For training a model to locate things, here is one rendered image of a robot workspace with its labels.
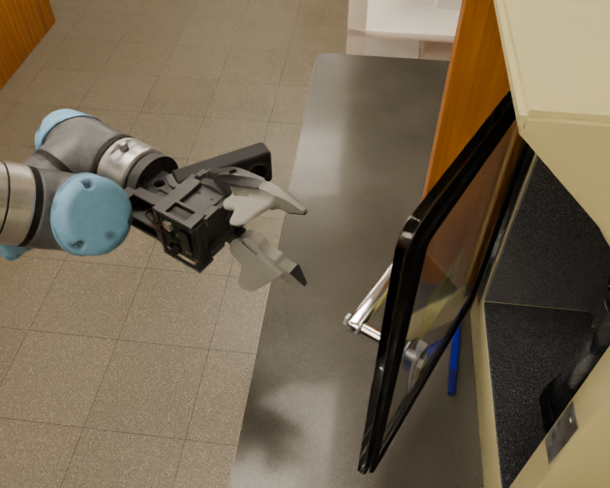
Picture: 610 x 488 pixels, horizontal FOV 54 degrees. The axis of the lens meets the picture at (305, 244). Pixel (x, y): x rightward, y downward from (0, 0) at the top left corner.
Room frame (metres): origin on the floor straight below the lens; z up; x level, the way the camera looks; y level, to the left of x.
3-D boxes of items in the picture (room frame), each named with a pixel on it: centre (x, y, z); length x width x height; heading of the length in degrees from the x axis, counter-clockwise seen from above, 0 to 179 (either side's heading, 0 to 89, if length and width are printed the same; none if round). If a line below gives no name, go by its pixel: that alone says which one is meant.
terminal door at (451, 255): (0.37, -0.15, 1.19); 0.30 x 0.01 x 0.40; 146
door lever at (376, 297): (0.33, -0.08, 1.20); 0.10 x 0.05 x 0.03; 146
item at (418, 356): (0.28, -0.10, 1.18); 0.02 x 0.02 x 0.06; 56
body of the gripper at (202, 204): (0.46, 0.13, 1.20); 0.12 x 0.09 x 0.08; 56
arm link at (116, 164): (0.51, 0.19, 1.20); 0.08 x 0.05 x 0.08; 146
